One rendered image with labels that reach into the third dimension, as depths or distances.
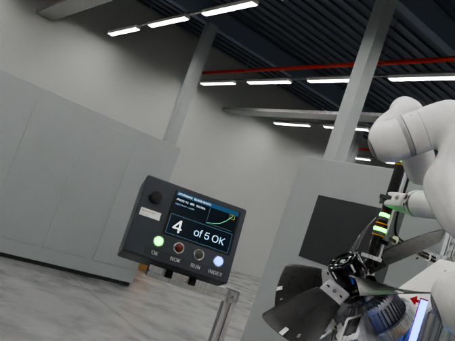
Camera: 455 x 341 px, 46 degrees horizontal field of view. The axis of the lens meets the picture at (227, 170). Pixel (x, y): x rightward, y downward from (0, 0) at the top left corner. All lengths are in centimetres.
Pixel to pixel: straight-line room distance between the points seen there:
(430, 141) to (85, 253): 632
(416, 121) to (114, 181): 620
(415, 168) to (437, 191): 35
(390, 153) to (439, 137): 11
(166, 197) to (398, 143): 55
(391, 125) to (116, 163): 614
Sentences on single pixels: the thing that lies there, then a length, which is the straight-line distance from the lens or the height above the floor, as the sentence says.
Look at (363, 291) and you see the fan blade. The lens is 168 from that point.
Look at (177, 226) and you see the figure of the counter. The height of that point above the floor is 116.
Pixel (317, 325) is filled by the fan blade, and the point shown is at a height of 100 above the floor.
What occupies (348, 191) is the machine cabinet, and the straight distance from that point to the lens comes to 452.
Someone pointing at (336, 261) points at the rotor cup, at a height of 121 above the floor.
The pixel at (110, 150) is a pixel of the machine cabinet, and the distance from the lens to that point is 718.
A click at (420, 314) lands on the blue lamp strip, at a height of 115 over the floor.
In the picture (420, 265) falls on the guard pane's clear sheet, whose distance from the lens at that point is 299.
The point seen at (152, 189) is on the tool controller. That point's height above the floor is 123.
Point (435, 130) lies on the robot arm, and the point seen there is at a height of 155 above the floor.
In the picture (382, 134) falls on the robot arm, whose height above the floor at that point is 151.
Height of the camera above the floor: 120
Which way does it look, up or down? 6 degrees up
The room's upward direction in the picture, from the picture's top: 19 degrees clockwise
